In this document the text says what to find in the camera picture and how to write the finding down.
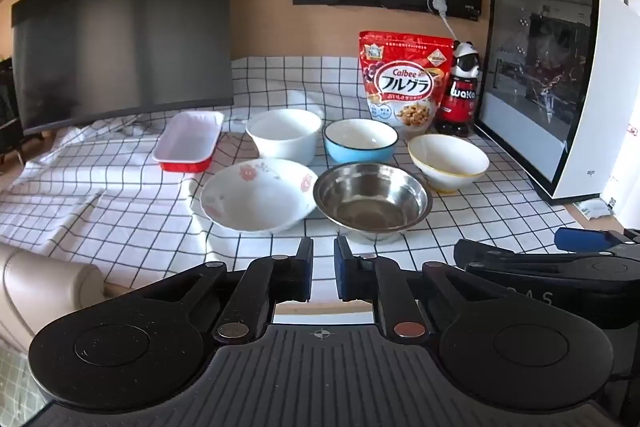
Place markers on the black chair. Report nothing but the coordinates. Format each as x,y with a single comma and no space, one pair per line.
7,107

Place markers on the plain white bowl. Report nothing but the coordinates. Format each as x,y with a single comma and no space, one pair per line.
284,132

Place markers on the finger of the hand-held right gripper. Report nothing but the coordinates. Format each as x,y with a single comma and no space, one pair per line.
582,240
500,253

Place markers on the white floral bowl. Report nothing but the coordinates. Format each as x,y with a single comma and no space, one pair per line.
255,197

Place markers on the white microwave oven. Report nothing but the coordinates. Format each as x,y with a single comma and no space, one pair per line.
540,77

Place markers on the stainless steel bowl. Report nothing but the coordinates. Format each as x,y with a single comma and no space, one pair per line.
372,202

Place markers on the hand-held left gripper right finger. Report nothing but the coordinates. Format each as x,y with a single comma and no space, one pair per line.
343,269

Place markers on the red bottle with panda cap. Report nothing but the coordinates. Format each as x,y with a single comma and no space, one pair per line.
457,99

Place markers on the blue bowl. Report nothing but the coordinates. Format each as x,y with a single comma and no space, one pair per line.
360,142

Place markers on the white green packet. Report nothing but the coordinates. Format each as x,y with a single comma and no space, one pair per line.
595,209

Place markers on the red and white baking dish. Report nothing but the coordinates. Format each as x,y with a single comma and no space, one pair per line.
189,139

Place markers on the white black checked tablecloth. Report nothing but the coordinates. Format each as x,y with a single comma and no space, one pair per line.
100,217

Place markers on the black computer monitor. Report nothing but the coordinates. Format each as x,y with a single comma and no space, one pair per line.
125,42

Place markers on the red cereal bag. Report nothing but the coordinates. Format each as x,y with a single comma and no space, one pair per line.
405,79

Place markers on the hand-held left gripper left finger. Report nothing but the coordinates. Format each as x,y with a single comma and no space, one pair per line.
305,269

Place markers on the beige armchair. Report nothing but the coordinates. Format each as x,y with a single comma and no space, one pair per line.
45,287

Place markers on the white bowl with yellow rim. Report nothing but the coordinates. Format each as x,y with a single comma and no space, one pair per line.
447,162

